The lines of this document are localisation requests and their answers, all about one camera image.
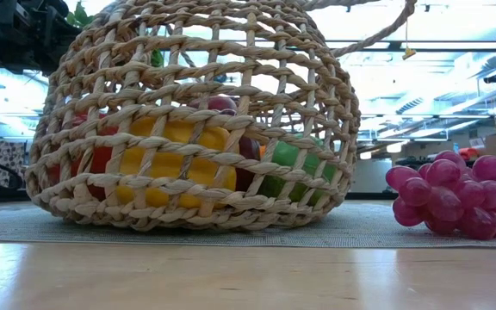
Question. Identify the yellow bell pepper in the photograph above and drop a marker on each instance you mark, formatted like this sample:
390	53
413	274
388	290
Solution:
166	165

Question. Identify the dark red apple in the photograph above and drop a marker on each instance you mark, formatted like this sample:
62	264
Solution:
218	103

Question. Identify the green apple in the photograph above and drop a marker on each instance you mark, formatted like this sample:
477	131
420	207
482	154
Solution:
287	156

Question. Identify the patterned cloth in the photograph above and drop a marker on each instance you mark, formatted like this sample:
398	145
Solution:
4	159

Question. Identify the yellow hanging tag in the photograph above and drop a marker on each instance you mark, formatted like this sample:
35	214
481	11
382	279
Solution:
408	53

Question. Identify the grey woven placemat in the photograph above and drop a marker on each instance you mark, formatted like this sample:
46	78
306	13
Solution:
381	234

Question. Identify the purple grape bunch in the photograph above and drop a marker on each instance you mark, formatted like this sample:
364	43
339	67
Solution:
446	202

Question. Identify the small red background item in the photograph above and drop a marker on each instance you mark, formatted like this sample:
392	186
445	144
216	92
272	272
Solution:
467	153

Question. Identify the black ceiling fixture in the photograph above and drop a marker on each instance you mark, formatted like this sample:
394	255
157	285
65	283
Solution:
493	78

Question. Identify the black aluminium table frame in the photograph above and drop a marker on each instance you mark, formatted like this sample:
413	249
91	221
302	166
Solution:
7	196

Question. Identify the black overhead rail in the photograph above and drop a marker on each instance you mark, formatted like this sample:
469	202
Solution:
446	45

